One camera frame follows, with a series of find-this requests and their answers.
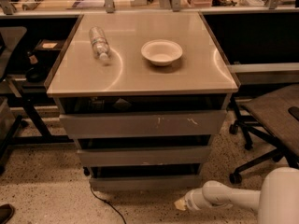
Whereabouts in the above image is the grey top drawer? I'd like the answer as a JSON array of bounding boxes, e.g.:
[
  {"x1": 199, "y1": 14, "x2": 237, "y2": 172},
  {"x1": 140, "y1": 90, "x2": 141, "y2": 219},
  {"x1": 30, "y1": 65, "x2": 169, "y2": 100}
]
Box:
[{"x1": 60, "y1": 110, "x2": 226, "y2": 139}]

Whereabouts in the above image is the clear plastic water bottle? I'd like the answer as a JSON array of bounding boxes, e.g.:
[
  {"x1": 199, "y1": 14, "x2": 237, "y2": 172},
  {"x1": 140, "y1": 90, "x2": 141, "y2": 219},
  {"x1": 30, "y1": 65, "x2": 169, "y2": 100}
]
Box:
[{"x1": 89, "y1": 26, "x2": 110, "y2": 61}]

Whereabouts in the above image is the grey bottom drawer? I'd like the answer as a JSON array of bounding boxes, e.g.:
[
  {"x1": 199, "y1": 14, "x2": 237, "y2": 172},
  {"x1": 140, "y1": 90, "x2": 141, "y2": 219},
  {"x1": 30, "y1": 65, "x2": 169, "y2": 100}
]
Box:
[{"x1": 90, "y1": 163, "x2": 201, "y2": 191}]

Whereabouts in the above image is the white paper bowl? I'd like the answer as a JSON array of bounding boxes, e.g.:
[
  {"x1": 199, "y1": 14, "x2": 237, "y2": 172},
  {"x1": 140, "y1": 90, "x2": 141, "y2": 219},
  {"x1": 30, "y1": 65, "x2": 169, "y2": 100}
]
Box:
[{"x1": 141, "y1": 39, "x2": 183, "y2": 67}]

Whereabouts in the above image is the grey drawer cabinet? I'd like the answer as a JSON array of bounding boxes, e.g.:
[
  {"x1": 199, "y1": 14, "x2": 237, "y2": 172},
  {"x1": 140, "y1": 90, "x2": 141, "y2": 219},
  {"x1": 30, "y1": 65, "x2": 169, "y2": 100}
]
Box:
[{"x1": 44, "y1": 11, "x2": 241, "y2": 192}]

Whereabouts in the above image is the grey middle drawer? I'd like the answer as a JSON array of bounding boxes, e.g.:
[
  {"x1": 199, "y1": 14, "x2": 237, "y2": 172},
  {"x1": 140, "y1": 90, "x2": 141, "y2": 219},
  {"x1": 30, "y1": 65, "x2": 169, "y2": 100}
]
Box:
[{"x1": 78, "y1": 147, "x2": 211, "y2": 167}]

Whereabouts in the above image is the black box under desk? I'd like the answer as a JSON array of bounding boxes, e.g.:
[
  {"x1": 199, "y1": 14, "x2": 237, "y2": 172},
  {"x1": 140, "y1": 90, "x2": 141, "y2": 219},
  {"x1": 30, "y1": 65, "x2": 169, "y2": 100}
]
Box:
[{"x1": 35, "y1": 39, "x2": 64, "y2": 51}]

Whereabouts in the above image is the white foam-padded gripper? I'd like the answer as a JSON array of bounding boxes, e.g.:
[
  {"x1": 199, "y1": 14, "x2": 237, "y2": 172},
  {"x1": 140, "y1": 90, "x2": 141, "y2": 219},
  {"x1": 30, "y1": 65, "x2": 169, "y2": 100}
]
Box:
[{"x1": 174, "y1": 189, "x2": 203, "y2": 211}]

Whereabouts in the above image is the black office chair right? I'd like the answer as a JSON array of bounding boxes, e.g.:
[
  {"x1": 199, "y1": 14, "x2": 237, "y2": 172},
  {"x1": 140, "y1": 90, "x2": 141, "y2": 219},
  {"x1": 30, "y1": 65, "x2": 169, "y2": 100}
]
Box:
[{"x1": 229, "y1": 84, "x2": 299, "y2": 184}]

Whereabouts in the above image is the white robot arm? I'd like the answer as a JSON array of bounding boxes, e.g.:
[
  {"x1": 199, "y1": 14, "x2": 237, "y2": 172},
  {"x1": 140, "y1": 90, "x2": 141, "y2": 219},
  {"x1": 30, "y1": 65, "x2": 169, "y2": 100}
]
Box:
[{"x1": 174, "y1": 167, "x2": 299, "y2": 224}]

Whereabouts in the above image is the dark shoe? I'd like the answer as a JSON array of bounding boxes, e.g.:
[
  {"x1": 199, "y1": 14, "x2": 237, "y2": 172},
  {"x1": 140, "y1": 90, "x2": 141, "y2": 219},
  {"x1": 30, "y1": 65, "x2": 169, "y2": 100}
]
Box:
[{"x1": 0, "y1": 203, "x2": 15, "y2": 224}]

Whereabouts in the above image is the grey drawer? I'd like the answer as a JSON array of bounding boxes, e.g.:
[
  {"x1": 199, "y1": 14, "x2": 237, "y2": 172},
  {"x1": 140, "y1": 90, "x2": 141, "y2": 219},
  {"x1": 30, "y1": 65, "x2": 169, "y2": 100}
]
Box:
[
  {"x1": 60, "y1": 110, "x2": 226, "y2": 139},
  {"x1": 90, "y1": 163, "x2": 201, "y2": 191},
  {"x1": 78, "y1": 147, "x2": 211, "y2": 167}
]

